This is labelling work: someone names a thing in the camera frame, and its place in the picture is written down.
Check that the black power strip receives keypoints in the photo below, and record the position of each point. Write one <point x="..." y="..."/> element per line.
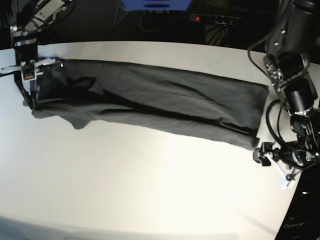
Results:
<point x="217" y="19"/>

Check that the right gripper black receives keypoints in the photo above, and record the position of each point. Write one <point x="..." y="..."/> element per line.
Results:
<point x="26" y="56"/>

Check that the grey T-shirt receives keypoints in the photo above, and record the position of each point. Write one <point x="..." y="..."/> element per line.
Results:
<point x="176" y="101"/>

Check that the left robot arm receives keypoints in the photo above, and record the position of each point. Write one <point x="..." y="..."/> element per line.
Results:
<point x="286" y="65"/>

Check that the black box with lettering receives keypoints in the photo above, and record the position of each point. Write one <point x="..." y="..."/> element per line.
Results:
<point x="302" y="220"/>

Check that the blue plastic bin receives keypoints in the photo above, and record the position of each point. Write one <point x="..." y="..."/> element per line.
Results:
<point x="156" y="5"/>

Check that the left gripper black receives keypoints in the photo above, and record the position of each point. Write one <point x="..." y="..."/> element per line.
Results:
<point x="300" y="160"/>

